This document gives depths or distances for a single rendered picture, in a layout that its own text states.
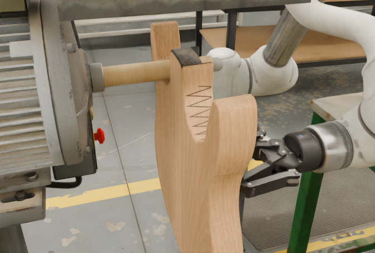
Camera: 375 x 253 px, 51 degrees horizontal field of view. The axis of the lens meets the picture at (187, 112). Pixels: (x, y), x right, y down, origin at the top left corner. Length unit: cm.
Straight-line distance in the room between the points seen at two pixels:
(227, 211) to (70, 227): 170
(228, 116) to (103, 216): 183
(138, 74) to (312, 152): 33
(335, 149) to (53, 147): 47
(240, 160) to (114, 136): 239
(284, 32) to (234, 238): 93
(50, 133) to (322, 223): 187
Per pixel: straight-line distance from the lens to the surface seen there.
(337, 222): 228
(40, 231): 221
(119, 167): 252
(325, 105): 129
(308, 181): 143
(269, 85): 156
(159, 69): 63
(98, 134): 98
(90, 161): 94
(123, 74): 62
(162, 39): 67
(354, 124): 75
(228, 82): 151
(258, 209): 224
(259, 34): 355
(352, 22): 80
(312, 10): 92
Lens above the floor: 150
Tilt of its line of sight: 29 degrees down
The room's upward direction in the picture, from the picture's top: 1 degrees clockwise
